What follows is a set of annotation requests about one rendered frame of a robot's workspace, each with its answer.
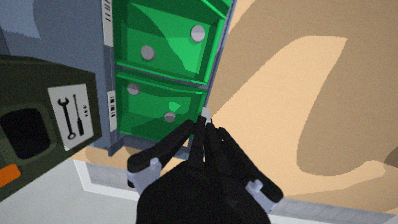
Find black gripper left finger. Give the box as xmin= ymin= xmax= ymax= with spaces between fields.
xmin=127 ymin=107 xmax=207 ymax=200

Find dark green tool case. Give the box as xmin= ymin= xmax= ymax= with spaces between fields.
xmin=0 ymin=54 xmax=102 ymax=202

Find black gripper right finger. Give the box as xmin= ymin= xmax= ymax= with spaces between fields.
xmin=204 ymin=108 xmax=284 ymax=215

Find dark blue metal shelf rack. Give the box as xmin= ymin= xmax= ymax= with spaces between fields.
xmin=0 ymin=0 xmax=238 ymax=157

